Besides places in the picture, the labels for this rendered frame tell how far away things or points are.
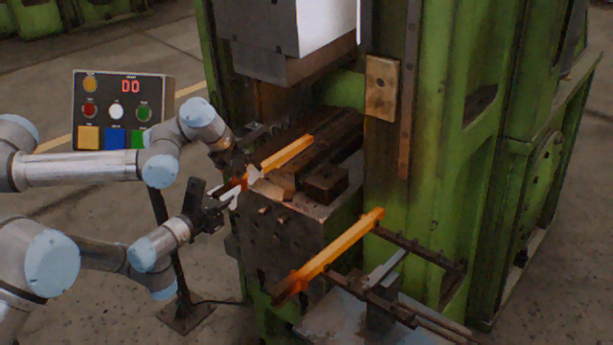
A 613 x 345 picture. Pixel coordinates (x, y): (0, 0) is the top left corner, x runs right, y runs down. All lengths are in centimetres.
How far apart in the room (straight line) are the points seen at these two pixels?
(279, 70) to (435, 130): 44
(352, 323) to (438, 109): 63
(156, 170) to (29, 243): 30
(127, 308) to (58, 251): 161
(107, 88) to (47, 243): 90
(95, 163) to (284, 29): 56
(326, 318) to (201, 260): 136
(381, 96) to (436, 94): 15
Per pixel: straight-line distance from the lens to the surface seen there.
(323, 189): 154
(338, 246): 136
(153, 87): 182
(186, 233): 140
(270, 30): 142
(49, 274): 111
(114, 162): 127
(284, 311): 199
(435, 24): 132
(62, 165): 131
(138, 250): 135
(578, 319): 267
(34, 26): 635
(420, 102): 141
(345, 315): 157
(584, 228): 315
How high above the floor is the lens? 190
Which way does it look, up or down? 35 degrees down
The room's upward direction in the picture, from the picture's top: 4 degrees counter-clockwise
